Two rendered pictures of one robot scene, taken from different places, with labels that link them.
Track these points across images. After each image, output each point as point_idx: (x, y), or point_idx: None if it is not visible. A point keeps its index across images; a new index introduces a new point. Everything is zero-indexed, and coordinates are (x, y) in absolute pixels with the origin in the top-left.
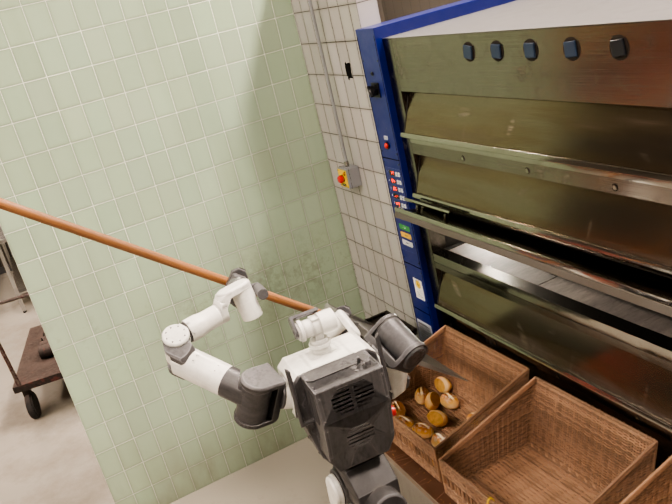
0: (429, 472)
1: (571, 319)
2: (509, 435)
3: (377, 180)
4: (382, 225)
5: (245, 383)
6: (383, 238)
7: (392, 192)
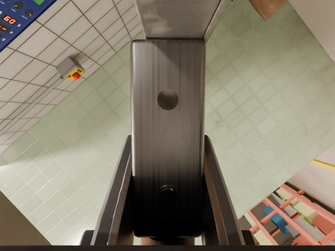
0: None
1: None
2: None
3: (38, 50)
4: (83, 20)
5: None
6: (96, 12)
7: (7, 34)
